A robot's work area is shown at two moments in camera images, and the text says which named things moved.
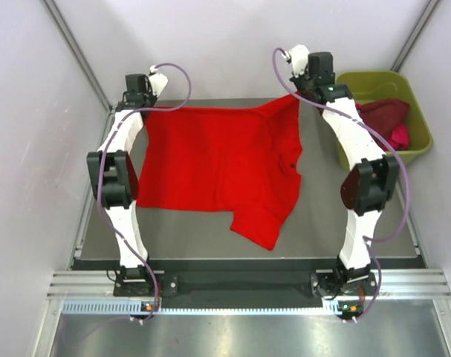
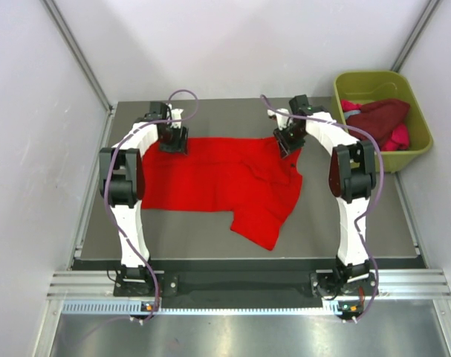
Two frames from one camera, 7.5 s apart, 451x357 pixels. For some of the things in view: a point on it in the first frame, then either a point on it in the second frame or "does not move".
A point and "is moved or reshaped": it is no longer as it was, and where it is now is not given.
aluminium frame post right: [414, 35] does not move
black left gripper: [151, 95] → [180, 145]
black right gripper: [296, 80] → [284, 146]
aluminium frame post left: [58, 15] does not move
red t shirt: [241, 160] is moved or reshaped
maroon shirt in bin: [383, 115] does not move
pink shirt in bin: [400, 137] does not move
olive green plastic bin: [389, 85] does not move
